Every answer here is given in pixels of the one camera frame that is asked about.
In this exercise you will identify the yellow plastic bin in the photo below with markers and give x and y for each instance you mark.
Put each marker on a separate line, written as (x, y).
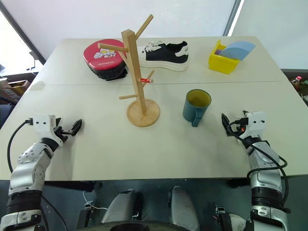
(221, 62)

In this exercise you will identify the dark round robot waist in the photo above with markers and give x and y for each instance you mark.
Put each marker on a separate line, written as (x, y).
(139, 227)

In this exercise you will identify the wooden box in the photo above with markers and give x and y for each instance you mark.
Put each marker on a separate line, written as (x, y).
(18, 86)

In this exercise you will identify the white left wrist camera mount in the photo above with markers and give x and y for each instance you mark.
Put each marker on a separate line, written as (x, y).
(43, 123)

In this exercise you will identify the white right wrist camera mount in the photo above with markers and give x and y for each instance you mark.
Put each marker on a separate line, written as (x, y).
(256, 122)

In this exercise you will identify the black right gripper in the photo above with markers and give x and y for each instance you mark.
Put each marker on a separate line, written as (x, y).
(239, 128)

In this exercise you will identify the grey rounded robot leg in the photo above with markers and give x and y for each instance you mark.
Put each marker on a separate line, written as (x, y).
(184, 209)
(121, 207)

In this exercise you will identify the wooden mug tree stand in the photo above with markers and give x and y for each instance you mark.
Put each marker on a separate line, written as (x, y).
(132, 60)

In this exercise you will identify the teal blue mug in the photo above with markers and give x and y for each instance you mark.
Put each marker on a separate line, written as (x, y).
(192, 113)

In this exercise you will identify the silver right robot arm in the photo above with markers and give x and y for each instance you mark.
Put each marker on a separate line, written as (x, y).
(262, 168)

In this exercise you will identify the red round case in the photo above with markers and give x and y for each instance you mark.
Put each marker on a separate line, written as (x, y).
(103, 56)

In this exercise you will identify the red marker tape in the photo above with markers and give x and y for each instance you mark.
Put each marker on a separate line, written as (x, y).
(145, 80)

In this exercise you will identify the bottle with red cap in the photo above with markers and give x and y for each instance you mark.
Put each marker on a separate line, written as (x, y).
(297, 83)

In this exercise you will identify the black and white sneaker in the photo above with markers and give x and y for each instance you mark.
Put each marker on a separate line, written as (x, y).
(163, 56)

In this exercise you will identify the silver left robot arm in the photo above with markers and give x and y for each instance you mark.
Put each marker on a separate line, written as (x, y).
(29, 166)

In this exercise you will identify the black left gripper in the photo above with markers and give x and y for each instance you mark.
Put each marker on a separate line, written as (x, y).
(60, 131)

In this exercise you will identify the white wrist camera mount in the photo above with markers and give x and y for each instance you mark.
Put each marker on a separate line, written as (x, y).
(43, 123)
(256, 122)

